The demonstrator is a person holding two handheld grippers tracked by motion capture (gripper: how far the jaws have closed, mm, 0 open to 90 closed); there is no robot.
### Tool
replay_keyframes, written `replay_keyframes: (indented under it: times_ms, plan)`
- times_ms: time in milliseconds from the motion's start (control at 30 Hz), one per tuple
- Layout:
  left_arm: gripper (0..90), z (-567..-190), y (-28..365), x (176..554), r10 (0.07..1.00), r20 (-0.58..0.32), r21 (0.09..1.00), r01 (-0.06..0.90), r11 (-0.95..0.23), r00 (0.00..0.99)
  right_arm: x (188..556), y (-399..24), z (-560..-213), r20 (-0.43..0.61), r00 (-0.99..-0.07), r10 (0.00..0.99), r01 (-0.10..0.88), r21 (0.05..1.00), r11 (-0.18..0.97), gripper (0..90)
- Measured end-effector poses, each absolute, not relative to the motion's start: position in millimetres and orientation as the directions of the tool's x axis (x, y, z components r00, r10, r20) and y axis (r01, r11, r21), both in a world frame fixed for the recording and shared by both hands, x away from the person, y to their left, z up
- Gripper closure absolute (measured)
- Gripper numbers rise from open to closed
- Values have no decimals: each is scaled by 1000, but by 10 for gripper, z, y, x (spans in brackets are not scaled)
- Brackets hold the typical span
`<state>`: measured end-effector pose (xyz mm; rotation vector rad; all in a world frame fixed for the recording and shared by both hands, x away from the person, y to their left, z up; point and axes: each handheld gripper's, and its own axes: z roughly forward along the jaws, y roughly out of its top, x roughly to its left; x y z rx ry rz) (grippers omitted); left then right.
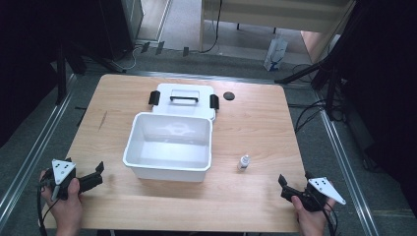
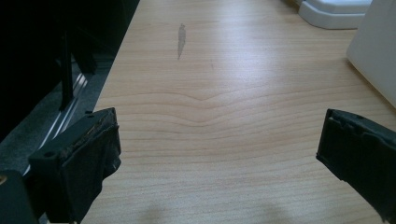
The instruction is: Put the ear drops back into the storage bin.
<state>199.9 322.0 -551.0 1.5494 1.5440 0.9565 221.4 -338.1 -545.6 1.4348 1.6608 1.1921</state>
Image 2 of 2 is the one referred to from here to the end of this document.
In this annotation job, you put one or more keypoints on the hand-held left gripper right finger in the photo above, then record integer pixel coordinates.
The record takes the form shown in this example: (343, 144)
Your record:
(361, 152)

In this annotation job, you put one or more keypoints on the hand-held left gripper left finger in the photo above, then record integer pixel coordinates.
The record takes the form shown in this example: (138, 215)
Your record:
(84, 161)

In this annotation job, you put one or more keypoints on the black metal stand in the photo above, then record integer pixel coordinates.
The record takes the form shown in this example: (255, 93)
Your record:
(66, 71)

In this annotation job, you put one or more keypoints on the white plastic box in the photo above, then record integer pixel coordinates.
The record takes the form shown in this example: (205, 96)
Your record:
(375, 53)

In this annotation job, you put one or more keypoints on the white plastic tray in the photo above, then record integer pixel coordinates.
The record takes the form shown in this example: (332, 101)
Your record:
(330, 14)

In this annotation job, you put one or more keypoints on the silver metal rail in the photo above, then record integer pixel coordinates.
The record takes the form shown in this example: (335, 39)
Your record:
(67, 109)

